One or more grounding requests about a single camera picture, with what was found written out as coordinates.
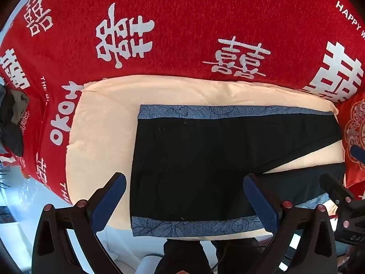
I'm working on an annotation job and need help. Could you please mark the black pants with blue trim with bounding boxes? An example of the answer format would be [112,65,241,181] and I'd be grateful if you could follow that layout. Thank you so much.
[130,105,345,237]

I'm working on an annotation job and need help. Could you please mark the red embroidered pillow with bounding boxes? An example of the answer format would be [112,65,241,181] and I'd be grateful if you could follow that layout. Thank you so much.
[336,89,364,200]

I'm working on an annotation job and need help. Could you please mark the cream seat cushion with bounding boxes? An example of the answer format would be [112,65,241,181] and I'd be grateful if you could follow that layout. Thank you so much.
[64,74,345,240]

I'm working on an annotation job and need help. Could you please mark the red sofa cover with characters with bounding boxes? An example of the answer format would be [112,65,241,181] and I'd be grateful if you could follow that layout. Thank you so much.
[1,0,364,200]

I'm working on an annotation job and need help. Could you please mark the dark clothes pile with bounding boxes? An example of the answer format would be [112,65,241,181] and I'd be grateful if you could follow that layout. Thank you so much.
[1,85,29,156]

